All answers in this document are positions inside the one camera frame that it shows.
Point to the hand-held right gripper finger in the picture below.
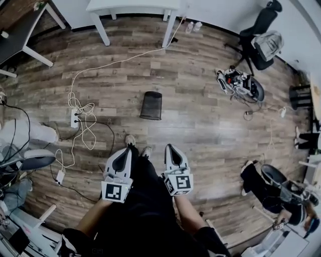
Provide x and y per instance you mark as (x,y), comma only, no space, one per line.
(184,163)
(167,160)

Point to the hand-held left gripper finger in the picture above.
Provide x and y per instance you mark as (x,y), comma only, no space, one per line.
(108,166)
(128,168)

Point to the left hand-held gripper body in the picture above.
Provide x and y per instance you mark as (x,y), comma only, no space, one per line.
(113,190)

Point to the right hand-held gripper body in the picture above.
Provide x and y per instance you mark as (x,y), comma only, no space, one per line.
(181,183)

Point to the black mesh waste bin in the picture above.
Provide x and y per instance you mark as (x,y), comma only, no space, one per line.
(151,105)

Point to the person's right forearm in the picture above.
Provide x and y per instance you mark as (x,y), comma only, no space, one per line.
(188,215)

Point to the person's left forearm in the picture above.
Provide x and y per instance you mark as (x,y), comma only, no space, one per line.
(92,215)

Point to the person's right shoe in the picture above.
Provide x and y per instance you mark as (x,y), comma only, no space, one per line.
(146,151)

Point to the person's black clothing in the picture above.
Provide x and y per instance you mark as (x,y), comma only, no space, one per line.
(145,213)

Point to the white power adapter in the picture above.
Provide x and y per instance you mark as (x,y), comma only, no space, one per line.
(60,177)

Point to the white power strip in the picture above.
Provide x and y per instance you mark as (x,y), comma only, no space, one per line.
(75,119)

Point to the grey round machine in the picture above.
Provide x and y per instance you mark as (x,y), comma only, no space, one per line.
(37,160)

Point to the small black adapter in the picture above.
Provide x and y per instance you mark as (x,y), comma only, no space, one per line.
(248,114)

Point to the small white adapter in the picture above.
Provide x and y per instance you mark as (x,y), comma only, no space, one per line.
(283,112)

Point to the black slatted stool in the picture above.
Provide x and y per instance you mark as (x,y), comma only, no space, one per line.
(299,96)

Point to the clear plastic water bottle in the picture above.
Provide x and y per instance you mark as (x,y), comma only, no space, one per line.
(197,26)
(189,27)

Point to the grey backpack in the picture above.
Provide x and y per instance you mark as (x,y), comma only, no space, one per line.
(268,45)

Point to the round wooden table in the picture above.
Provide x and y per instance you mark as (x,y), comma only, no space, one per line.
(316,100)

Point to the dark-top table with white legs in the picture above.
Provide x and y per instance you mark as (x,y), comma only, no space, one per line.
(17,37)

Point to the black office chair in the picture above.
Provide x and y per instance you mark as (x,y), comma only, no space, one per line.
(260,22)

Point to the white cup with plant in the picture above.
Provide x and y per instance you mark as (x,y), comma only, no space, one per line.
(4,34)

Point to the small white flowers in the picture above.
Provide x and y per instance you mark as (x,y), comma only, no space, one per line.
(38,5)

